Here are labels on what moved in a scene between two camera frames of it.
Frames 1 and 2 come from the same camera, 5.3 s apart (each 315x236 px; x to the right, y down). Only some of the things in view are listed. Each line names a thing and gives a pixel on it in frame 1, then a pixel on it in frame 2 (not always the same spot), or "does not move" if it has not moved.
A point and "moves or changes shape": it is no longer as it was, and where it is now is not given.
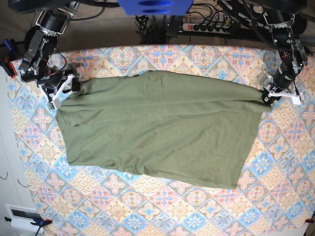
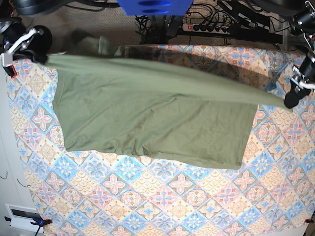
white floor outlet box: (21, 218) does not move
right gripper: (290, 91) → (292, 98)
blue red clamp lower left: (39, 223) does not move
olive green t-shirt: (178, 126) moves or changes shape
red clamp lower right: (309, 220) does not move
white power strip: (200, 27) does not move
